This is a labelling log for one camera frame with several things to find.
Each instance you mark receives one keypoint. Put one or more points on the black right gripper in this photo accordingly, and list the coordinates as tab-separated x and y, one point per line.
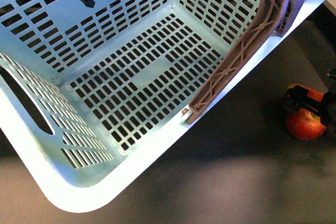
329	99

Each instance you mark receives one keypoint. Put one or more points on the red apple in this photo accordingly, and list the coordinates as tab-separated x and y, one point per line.
307	117

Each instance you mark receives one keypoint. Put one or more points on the light blue plastic basket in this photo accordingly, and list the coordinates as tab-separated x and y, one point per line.
92	96

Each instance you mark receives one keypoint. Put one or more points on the black front display tray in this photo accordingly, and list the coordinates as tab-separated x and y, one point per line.
238	164

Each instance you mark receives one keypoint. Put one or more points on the brown basket handle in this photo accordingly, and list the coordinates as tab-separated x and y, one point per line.
273	16

